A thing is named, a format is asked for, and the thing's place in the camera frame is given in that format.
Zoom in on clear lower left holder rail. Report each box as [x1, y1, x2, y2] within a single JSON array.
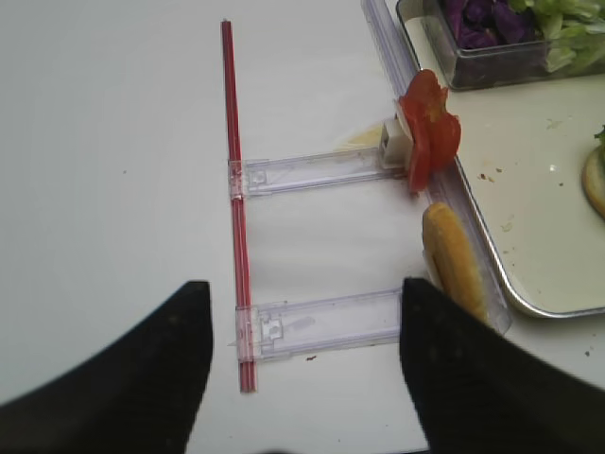
[[231, 288, 402, 362]]

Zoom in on green lettuce shreds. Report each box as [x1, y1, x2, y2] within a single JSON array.
[[509, 1, 604, 76]]

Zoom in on clear holder rail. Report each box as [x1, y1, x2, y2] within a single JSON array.
[[231, 288, 402, 362], [229, 147, 406, 200]]

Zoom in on bottom bun on tray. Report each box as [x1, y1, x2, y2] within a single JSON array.
[[581, 130, 605, 218]]

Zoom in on red tomato slices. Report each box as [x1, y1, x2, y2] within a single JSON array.
[[398, 69, 461, 194]]

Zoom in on purple cabbage shreds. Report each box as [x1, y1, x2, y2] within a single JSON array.
[[439, 0, 542, 50]]

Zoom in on red left rail strip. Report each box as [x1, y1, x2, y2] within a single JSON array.
[[220, 19, 260, 393]]

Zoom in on clear plastic salad container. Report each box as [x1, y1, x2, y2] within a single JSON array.
[[422, 1, 604, 90]]

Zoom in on cheese slice on table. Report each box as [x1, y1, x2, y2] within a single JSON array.
[[337, 125, 383, 151]]

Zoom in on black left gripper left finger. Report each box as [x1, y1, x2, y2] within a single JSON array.
[[1, 281, 214, 453]]

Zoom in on white tomato stand block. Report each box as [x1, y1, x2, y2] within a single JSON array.
[[378, 118, 414, 169]]

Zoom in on clear upper left holder rail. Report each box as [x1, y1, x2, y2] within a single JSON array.
[[229, 147, 406, 200]]

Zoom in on bun half on left stand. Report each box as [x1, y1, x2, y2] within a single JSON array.
[[423, 202, 488, 323]]

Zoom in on metal serving tray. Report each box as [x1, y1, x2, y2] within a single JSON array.
[[394, 0, 605, 318]]

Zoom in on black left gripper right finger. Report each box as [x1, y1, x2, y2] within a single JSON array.
[[399, 278, 604, 453]]

